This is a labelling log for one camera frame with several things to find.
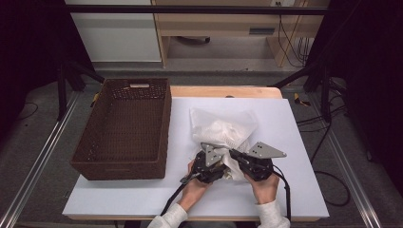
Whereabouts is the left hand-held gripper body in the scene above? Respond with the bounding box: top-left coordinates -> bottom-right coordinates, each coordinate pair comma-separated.
191,142 -> 227,184

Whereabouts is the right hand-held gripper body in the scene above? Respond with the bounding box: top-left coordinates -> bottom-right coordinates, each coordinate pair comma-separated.
240,141 -> 288,182

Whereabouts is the white garment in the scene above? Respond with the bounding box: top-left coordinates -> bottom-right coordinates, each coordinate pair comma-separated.
198,122 -> 251,181

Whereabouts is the white mesh laundry bag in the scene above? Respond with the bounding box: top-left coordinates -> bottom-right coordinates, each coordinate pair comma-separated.
189,106 -> 259,182

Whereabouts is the brown woven basket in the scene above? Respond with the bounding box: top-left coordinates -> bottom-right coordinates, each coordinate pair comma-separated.
69,78 -> 173,181

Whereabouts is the person's right hand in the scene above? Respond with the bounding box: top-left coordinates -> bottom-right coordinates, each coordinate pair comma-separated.
245,173 -> 280,205

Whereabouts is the person's left hand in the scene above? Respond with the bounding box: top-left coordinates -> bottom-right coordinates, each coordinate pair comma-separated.
179,160 -> 212,212

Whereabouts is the white table board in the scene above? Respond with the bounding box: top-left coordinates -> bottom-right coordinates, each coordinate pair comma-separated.
62,96 -> 331,219

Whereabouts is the yellow and black tool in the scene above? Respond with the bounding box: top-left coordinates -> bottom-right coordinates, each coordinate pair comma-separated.
293,92 -> 312,107

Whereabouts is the wooden table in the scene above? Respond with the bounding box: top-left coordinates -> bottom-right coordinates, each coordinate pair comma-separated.
67,85 -> 321,222

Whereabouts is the black metal stand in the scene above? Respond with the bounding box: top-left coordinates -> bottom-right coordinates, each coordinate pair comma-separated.
272,58 -> 334,124
56,61 -> 106,122

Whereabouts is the small yellow object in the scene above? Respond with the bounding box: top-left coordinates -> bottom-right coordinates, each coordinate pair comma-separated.
90,91 -> 101,108

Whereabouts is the light wooden desk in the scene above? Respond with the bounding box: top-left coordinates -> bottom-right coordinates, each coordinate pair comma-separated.
151,0 -> 331,69

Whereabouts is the black curtain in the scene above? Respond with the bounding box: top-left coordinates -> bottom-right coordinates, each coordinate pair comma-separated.
303,0 -> 403,191
0,0 -> 96,141

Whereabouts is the white cabinet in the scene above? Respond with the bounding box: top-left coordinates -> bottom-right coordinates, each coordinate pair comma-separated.
65,0 -> 163,64

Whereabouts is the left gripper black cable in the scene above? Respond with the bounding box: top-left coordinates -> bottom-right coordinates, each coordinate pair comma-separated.
160,172 -> 199,218

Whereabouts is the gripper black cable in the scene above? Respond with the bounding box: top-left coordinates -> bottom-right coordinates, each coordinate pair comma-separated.
160,172 -> 199,218
270,164 -> 293,222

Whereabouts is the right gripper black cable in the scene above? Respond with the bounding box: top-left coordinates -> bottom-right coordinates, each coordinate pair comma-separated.
270,164 -> 293,222

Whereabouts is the black floor cable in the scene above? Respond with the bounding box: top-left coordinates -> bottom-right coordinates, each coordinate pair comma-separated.
310,122 -> 351,207

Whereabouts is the aluminium floor rail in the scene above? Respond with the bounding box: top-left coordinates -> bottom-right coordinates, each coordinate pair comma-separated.
308,93 -> 384,228
0,91 -> 80,228

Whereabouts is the black desk cable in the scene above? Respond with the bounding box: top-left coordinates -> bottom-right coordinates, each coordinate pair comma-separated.
278,15 -> 305,67

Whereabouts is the dark desk handle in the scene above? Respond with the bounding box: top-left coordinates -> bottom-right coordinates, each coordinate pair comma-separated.
248,27 -> 277,36

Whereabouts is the black frame crossbar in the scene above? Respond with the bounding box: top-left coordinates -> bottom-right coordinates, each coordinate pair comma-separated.
65,4 -> 329,16

